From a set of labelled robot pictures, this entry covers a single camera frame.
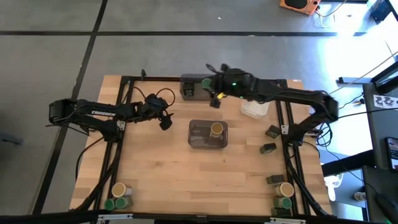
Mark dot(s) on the black floor bar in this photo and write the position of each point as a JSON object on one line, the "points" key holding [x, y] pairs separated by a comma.
{"points": [[351, 80]]}

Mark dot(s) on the orange box with black disc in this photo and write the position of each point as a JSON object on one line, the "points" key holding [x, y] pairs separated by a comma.
{"points": [[306, 7]]}

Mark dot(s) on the black clamp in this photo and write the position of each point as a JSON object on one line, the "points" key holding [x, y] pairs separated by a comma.
{"points": [[143, 74]]}

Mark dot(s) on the black rig crossbar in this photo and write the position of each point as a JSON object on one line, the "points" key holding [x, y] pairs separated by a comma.
{"points": [[46, 217]]}

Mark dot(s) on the black rectangular spice tin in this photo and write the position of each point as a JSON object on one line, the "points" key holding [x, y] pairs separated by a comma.
{"points": [[268, 148], [273, 131], [275, 179], [280, 212], [188, 90]]}

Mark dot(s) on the translucent grey plastic bin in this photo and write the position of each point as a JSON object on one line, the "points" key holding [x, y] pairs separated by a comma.
{"points": [[200, 94], [199, 137]]}

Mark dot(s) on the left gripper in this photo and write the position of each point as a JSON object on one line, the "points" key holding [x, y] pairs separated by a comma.
{"points": [[152, 112]]}

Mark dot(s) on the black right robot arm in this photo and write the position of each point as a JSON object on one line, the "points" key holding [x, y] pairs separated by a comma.
{"points": [[295, 93]]}

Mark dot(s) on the white plastic bin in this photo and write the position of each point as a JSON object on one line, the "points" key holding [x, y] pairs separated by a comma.
{"points": [[255, 110]]}

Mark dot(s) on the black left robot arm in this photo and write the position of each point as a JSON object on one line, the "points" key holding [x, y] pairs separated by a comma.
{"points": [[102, 113]]}

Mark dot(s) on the blue box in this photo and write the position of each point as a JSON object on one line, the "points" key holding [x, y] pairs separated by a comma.
{"points": [[379, 9]]}

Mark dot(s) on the white plastic floor object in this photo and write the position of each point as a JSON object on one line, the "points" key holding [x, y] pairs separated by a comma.
{"points": [[332, 186]]}

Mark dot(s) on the silver bracket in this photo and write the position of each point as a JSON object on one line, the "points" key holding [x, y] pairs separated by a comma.
{"points": [[287, 221], [115, 216]]}

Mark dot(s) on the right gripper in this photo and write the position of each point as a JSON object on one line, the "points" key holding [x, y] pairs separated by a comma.
{"points": [[236, 85]]}

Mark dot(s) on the black desk leg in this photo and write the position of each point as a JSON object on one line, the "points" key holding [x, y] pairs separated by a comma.
{"points": [[348, 163]]}

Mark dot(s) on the dark grey desk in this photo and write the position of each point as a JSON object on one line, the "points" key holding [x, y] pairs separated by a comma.
{"points": [[377, 130]]}

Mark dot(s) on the black aluminium table frame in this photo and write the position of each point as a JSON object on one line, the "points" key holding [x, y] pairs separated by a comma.
{"points": [[161, 78]]}

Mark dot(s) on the black phone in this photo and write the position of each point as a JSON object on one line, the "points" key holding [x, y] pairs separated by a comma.
{"points": [[393, 152]]}

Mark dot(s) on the black desk monitor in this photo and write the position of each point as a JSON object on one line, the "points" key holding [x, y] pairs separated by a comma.
{"points": [[388, 79]]}

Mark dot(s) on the paper with black markers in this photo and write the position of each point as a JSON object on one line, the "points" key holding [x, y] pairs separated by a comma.
{"points": [[385, 102]]}

